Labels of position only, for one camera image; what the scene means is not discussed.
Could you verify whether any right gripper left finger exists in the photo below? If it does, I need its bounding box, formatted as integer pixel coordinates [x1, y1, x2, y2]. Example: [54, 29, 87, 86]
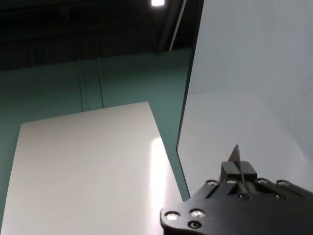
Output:
[220, 160, 243, 184]

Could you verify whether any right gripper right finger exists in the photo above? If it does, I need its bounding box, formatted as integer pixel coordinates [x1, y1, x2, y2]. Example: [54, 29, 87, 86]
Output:
[242, 161, 258, 182]

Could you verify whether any white table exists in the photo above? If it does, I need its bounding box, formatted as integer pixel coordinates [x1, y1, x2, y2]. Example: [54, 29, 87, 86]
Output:
[0, 101, 191, 235]

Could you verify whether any thin white pole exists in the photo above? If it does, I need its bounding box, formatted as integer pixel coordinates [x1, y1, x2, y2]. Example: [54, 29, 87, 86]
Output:
[169, 0, 186, 51]

